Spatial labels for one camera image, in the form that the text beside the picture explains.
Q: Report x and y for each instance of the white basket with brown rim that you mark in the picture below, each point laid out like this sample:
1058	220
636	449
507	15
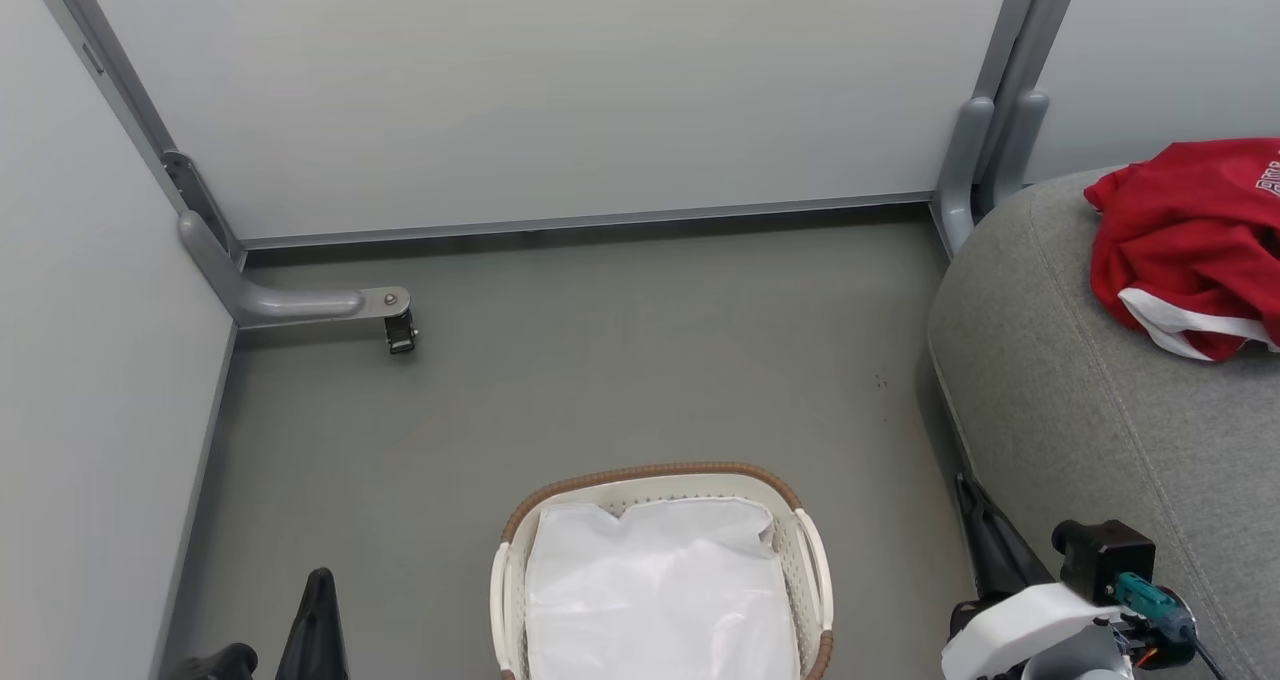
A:
815	580

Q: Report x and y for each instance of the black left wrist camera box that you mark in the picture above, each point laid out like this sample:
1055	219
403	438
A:
215	663

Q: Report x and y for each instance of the grey double partition post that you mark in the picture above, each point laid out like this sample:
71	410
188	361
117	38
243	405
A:
1000	110

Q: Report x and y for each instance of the red garment with white trim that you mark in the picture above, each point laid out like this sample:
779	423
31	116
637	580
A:
1190	230

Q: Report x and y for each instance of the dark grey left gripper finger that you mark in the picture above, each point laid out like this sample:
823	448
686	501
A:
315	630

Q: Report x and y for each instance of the light grey fabric sofa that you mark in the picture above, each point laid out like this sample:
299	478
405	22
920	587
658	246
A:
1090	430

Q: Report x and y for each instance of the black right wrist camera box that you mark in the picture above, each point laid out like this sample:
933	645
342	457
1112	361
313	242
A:
1100	555

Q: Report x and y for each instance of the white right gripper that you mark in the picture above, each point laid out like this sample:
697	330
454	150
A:
1030	630

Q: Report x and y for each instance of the small metal caster wheel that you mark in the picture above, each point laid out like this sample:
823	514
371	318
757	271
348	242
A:
401	333

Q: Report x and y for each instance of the grey partition base rail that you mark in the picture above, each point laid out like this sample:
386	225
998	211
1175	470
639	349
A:
590	222

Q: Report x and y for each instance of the grey corner partition post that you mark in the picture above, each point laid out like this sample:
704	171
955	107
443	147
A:
120	90

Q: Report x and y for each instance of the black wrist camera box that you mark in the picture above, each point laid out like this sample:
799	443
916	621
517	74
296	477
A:
215	663
1100	555

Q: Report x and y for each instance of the grey partition foot bar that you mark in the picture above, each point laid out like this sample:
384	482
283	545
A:
290	303

